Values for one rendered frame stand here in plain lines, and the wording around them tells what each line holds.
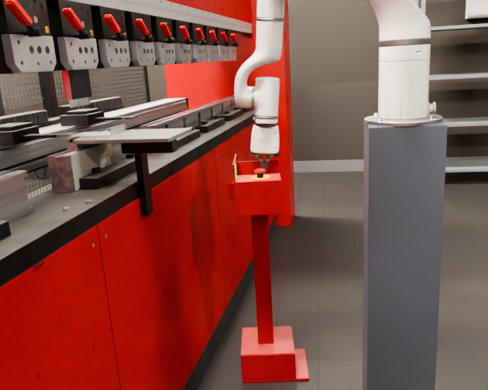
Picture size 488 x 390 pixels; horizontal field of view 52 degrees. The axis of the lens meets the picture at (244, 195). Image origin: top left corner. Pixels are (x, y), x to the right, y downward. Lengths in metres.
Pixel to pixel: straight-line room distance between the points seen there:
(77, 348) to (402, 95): 0.94
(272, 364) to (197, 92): 2.15
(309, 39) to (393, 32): 3.91
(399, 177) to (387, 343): 0.46
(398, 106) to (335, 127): 3.93
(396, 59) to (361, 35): 3.90
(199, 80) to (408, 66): 2.43
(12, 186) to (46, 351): 0.35
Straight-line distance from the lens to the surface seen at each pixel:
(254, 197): 1.68
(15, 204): 1.16
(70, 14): 1.30
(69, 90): 1.39
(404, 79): 1.27
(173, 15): 2.05
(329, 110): 5.18
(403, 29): 1.27
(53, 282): 1.06
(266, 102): 1.74
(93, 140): 1.33
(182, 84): 3.60
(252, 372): 1.98
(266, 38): 1.71
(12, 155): 1.58
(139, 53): 1.70
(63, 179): 1.34
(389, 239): 1.32
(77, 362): 1.18
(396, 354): 1.47
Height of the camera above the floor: 1.17
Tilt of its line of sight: 15 degrees down
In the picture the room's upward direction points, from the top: 3 degrees counter-clockwise
